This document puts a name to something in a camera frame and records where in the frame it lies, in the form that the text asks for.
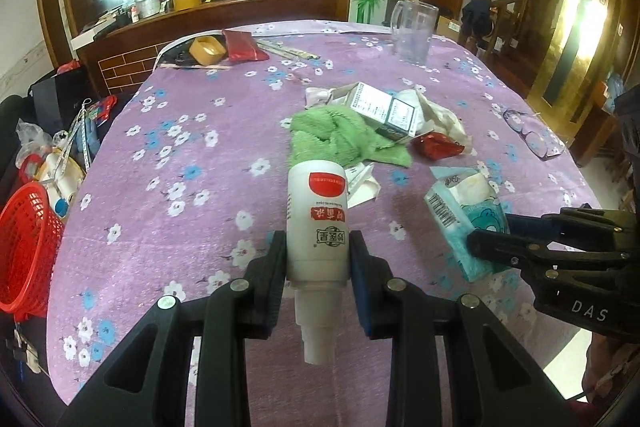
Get blue tissue pack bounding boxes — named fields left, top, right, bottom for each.
left=424, top=167, right=509, bottom=283

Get red snack wrapper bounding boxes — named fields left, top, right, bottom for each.
left=411, top=131, right=464, bottom=160

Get white tissue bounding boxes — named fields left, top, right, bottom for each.
left=397, top=88, right=473, bottom=156

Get white paper leaflet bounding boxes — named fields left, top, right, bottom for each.
left=345, top=162, right=381, bottom=208

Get white bottle red label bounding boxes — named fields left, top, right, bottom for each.
left=285, top=160, right=349, bottom=365

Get white medicine box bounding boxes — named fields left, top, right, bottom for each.
left=329, top=82, right=418, bottom=143

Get green towel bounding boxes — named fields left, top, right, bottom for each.
left=288, top=105, right=412, bottom=168

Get purple eyeglasses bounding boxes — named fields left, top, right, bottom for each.
left=502, top=108, right=565, bottom=160

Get purple floral tablecloth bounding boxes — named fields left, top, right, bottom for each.
left=47, top=20, right=594, bottom=402

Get red plastic basket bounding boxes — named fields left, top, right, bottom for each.
left=0, top=182, right=64, bottom=322

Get clear plastic bag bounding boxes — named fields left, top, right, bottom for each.
left=15, top=119, right=52, bottom=168

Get black leather sofa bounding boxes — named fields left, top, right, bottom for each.
left=1, top=64, right=122, bottom=220

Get yellow tape roll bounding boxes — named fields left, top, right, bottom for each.
left=189, top=36, right=227, bottom=66

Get red packet on table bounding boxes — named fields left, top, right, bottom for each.
left=222, top=29, right=269, bottom=64

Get wooden brick-pattern counter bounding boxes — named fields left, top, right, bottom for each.
left=74, top=0, right=342, bottom=98

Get chopsticks on table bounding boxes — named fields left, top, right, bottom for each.
left=256, top=39, right=319, bottom=60

